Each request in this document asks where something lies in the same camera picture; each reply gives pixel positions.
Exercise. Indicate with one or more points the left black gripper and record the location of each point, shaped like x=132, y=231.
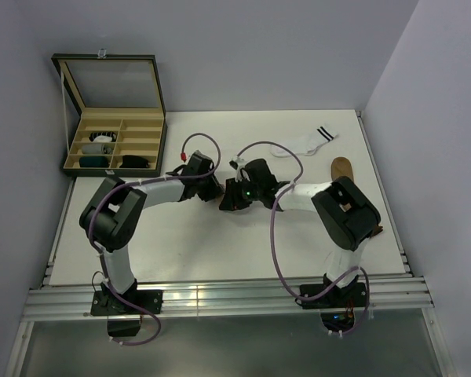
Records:
x=214, y=191

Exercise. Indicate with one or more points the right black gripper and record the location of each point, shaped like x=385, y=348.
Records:
x=231, y=199

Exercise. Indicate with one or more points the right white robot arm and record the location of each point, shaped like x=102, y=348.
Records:
x=346, y=214

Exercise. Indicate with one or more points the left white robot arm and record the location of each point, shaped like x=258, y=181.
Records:
x=111, y=216

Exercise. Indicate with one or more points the white striped sock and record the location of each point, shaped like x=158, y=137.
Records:
x=306, y=144

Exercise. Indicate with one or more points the brown sock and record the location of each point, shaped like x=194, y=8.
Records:
x=342, y=167

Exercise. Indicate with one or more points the black compartment storage box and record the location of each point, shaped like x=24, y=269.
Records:
x=120, y=93

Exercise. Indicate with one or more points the black white rolled sock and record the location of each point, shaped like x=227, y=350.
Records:
x=103, y=137

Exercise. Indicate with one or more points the dark green rolled sock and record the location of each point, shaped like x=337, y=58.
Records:
x=98, y=162

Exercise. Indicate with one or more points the grey rolled sock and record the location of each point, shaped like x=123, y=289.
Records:
x=97, y=149

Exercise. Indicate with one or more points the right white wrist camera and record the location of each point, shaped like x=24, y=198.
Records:
x=238, y=164

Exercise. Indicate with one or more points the aluminium mounting rail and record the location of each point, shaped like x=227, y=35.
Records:
x=233, y=298

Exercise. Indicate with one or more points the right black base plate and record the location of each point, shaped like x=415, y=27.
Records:
x=343, y=302

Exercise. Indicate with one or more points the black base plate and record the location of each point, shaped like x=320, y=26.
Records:
x=126, y=312
x=343, y=302

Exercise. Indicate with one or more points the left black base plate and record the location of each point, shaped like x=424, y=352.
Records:
x=126, y=312

